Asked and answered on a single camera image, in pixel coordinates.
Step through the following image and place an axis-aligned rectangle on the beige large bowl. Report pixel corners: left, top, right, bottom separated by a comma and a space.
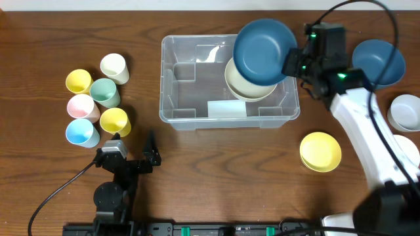
224, 58, 277, 102

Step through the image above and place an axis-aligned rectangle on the green cup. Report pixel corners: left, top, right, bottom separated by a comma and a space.
89, 78, 121, 108

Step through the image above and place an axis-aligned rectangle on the yellow small bowl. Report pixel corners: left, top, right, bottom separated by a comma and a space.
299, 132, 342, 172

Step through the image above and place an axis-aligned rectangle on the light blue cup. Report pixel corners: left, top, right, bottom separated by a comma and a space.
66, 119, 100, 148

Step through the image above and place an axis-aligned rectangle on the clear plastic storage bin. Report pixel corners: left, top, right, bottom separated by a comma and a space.
159, 34, 301, 130

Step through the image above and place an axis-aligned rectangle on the yellow cup far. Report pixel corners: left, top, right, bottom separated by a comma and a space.
65, 69, 93, 94

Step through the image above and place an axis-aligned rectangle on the light grey small bowl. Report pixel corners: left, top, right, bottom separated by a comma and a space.
387, 94, 420, 132

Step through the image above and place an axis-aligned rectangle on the yellow cup near gripper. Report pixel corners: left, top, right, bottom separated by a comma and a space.
99, 108, 131, 137

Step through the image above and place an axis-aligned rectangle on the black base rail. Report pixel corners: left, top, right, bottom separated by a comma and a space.
62, 221, 392, 236

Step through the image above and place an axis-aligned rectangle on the pink cup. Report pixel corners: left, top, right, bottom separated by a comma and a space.
66, 94, 100, 123

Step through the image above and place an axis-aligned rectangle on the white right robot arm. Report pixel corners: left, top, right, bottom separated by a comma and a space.
282, 21, 419, 235

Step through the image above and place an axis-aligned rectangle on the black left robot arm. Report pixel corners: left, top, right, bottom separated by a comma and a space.
93, 132, 161, 223

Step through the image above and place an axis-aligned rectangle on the white small bowl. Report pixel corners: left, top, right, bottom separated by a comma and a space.
394, 134, 420, 167

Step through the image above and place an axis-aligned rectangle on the cream white cup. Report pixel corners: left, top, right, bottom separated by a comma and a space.
100, 53, 130, 85

